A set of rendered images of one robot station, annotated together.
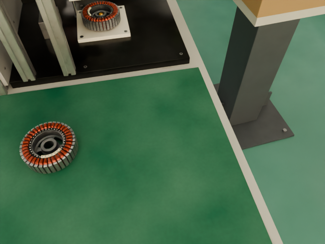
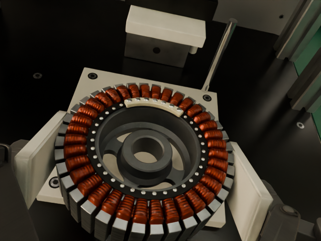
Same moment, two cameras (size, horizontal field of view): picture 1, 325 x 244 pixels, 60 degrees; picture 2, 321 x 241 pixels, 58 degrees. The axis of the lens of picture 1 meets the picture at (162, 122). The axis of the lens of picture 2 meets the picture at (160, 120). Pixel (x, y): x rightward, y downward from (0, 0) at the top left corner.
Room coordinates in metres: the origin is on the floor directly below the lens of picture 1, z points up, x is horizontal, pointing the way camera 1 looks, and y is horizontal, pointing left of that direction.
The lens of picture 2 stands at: (1.01, 0.06, 1.00)
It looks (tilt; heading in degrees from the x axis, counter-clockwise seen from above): 49 degrees down; 94
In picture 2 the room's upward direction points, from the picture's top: 16 degrees clockwise
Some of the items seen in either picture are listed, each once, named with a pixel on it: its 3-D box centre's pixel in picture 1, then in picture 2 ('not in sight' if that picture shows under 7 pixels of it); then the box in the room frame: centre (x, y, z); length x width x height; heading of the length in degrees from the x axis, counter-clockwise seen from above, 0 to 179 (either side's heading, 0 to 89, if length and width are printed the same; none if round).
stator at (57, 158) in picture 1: (50, 146); not in sight; (0.32, 0.24, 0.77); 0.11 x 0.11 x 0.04
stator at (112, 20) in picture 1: (101, 15); not in sight; (0.75, 0.18, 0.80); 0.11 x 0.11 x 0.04
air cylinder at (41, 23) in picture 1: (51, 22); not in sight; (0.72, 0.32, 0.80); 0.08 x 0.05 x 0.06; 12
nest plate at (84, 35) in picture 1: (102, 22); not in sight; (0.75, 0.18, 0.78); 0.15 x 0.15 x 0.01; 12
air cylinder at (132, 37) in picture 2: not in sight; (159, 32); (0.96, 0.37, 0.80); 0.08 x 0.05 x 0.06; 12
